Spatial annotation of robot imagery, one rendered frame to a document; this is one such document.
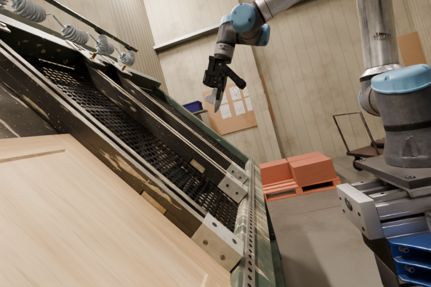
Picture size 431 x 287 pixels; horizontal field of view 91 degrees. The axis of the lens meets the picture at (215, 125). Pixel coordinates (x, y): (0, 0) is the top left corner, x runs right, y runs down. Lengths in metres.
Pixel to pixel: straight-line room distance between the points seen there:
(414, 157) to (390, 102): 0.14
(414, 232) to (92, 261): 0.66
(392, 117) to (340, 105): 4.54
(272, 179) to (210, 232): 3.19
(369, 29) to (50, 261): 0.91
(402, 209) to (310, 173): 2.77
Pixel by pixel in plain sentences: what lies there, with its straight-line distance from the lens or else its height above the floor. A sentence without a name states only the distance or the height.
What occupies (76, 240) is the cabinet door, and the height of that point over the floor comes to 1.13.
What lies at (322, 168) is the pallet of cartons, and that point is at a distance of 3.42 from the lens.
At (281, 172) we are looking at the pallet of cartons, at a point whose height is 0.28.
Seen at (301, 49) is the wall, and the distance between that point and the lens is 5.18.
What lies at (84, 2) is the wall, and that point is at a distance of 4.48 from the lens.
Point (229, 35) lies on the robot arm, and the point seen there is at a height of 1.56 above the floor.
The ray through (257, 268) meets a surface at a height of 0.86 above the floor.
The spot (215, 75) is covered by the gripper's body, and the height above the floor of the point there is 1.44.
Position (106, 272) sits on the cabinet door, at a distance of 0.45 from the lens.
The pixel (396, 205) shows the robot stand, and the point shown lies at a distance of 0.66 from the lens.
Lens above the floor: 1.24
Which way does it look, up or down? 1 degrees up
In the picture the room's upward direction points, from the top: 15 degrees counter-clockwise
